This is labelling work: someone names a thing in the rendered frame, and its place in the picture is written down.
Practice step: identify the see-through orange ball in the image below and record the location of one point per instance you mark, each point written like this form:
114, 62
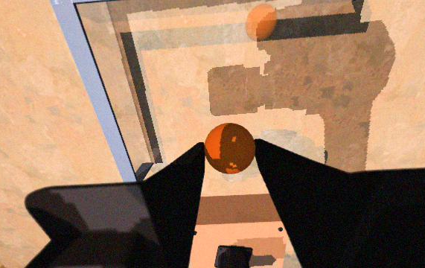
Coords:
261, 22

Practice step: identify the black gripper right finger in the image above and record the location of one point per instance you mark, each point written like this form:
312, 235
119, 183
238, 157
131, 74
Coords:
328, 213

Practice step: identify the brown and orange ball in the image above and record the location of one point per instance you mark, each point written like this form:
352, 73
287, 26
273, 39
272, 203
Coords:
229, 148

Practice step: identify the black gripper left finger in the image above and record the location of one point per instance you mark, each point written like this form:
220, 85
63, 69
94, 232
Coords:
163, 207

